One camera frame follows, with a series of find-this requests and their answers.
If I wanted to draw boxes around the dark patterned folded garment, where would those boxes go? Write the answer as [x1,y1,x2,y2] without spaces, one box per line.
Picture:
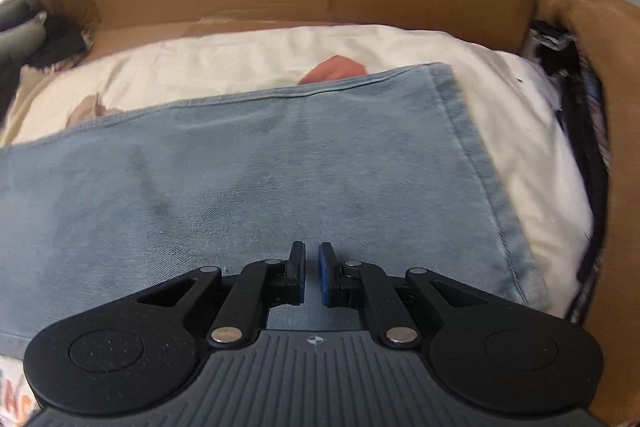
[529,20,615,324]

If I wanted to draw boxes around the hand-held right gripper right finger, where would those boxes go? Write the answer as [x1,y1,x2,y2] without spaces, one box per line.
[318,242,489,349]

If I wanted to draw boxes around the grey neck pillow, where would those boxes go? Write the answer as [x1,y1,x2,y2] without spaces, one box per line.
[0,0,50,64]

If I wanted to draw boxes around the light blue denim pants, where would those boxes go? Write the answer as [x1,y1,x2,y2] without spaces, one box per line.
[0,62,551,360]

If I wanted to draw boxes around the cream bear print bed sheet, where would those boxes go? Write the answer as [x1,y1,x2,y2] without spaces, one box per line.
[0,23,596,427]

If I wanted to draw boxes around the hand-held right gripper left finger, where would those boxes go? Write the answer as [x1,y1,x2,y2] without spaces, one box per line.
[132,241,307,349]

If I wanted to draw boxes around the brown folded garment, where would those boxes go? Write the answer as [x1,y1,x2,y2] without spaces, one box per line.
[536,0,640,427]

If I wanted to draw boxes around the black garment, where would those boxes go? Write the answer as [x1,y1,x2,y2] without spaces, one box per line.
[26,13,90,68]

